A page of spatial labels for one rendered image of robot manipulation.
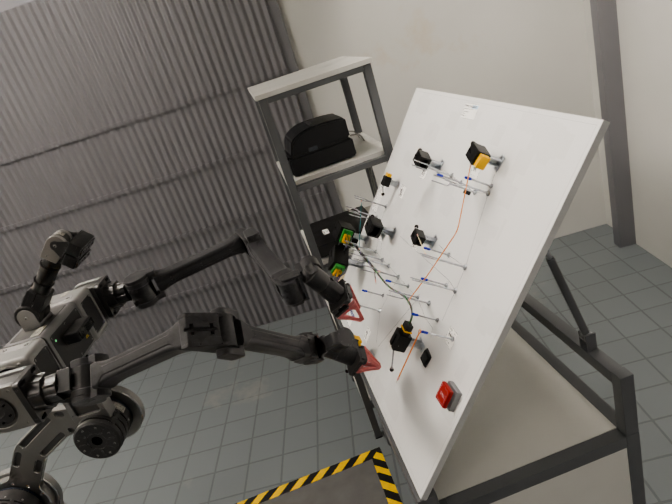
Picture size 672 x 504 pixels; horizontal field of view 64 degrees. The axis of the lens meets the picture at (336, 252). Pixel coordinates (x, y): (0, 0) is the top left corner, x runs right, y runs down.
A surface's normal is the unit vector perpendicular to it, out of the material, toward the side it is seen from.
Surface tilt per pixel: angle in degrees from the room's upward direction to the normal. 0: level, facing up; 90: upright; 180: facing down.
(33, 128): 90
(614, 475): 90
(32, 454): 90
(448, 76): 90
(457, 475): 0
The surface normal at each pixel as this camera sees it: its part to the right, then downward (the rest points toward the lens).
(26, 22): 0.04, 0.39
